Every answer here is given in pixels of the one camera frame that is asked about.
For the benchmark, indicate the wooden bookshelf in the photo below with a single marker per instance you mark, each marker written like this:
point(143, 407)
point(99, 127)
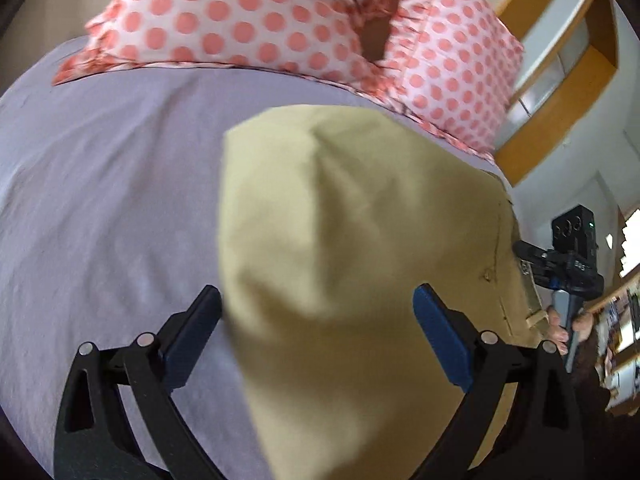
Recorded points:
point(620, 325)

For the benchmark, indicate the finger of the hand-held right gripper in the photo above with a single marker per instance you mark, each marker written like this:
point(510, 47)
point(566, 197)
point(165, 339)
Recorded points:
point(527, 255)

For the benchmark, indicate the lavender bed sheet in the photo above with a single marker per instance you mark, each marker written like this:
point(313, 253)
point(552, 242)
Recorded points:
point(110, 200)

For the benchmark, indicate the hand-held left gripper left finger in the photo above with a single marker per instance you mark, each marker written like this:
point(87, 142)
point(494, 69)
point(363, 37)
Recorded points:
point(187, 332)

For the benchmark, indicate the khaki pants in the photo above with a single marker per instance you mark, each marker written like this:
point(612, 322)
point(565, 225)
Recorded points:
point(370, 280)

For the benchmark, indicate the person's right hand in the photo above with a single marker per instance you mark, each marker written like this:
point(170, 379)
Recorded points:
point(567, 325)

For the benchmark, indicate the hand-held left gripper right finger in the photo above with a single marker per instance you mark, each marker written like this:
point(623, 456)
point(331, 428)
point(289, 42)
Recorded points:
point(445, 335)

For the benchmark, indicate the polka dot pillow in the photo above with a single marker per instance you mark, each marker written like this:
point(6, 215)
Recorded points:
point(300, 25)

